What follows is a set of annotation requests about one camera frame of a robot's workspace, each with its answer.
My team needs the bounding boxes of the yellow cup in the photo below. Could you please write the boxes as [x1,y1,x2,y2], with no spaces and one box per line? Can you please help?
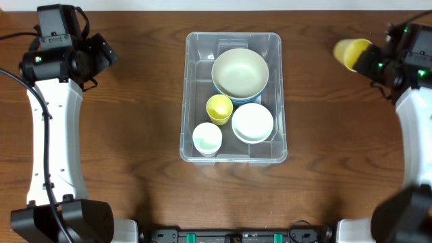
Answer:
[206,94,234,126]
[333,38,372,72]

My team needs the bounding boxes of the cream beige bowl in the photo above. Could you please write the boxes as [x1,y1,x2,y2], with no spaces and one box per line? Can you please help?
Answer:
[211,48,269,99]

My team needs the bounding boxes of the white small bowl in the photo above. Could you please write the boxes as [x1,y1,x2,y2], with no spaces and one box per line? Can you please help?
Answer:
[232,103,274,144]

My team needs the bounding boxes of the cream white cup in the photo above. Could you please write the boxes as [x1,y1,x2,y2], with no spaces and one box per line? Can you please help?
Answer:
[192,122,222,150]

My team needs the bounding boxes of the light blue cup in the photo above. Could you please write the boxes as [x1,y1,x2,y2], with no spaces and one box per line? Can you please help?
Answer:
[197,149,218,157]

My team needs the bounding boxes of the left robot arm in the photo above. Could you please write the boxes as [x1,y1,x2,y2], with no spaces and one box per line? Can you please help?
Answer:
[11,4,140,242]

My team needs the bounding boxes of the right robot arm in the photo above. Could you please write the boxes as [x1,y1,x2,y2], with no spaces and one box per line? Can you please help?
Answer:
[333,22,431,242]

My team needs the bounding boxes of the clear plastic storage container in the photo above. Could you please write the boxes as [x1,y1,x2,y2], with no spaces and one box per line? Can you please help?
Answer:
[180,32,288,165]

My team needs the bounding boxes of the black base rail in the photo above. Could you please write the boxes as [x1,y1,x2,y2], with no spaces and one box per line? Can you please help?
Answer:
[140,220,335,243]

